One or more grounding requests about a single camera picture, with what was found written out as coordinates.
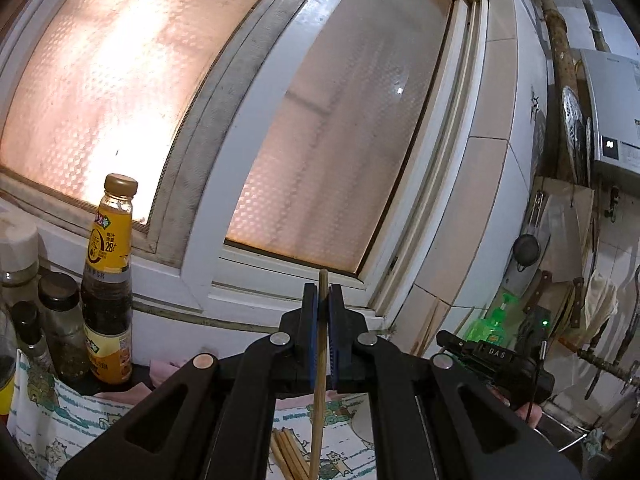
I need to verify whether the steel cleaver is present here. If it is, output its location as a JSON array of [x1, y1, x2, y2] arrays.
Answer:
[[522, 195, 581, 313]]

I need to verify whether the hanging metal strainer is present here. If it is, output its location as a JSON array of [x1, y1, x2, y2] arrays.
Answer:
[[560, 85, 587, 186]]

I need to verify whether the white framed frosted window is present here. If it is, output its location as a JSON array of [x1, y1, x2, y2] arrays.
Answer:
[[0, 0, 490, 333]]

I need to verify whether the hanging beige rag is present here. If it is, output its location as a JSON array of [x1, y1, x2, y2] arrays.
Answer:
[[580, 272, 621, 344]]

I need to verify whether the green dish soap bottle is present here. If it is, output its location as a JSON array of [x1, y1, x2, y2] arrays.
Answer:
[[462, 294, 521, 356]]

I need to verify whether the wooden handle knife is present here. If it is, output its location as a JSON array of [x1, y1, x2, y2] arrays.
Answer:
[[570, 277, 585, 329]]

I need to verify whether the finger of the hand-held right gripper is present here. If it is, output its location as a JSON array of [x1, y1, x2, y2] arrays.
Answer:
[[436, 330, 472, 362]]

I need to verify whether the small black cap bottle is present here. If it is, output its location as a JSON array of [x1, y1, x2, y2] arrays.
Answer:
[[11, 301, 56, 376]]

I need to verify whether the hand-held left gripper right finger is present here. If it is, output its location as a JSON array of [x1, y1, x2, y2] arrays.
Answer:
[[327, 284, 583, 480]]

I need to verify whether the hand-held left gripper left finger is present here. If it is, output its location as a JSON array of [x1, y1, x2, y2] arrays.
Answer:
[[57, 282, 321, 480]]

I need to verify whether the pink cloth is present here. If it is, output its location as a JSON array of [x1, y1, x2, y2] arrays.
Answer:
[[95, 357, 351, 413]]

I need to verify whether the white lid jar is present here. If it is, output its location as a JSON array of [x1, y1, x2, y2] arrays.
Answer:
[[0, 220, 41, 306]]

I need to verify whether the yellow label sauce bottle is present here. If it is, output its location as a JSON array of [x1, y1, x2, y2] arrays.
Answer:
[[80, 173, 139, 386]]

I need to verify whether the wooden rolling pin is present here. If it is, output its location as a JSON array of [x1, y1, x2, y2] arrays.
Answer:
[[535, 0, 577, 181]]

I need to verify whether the metal faucet pipe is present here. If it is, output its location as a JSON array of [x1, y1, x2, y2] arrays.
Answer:
[[577, 345, 640, 397]]

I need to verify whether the cat printed cloth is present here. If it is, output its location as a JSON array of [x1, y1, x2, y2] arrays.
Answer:
[[7, 350, 381, 480]]

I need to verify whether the black round ladle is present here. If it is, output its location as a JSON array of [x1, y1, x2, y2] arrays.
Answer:
[[512, 232, 542, 273]]

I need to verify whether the dark lid spice jar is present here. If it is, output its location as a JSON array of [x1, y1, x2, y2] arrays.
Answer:
[[38, 272, 92, 383]]

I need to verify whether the grey water heater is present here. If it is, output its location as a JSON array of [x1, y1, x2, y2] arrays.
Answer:
[[580, 47, 640, 187]]

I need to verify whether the bamboo chopstick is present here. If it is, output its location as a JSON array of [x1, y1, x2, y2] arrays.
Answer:
[[308, 269, 329, 480]]

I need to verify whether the person's right hand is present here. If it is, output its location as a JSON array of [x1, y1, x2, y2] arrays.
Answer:
[[492, 387, 543, 429]]

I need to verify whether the bunch of bamboo chopsticks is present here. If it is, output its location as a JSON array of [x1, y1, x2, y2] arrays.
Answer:
[[270, 427, 312, 480]]

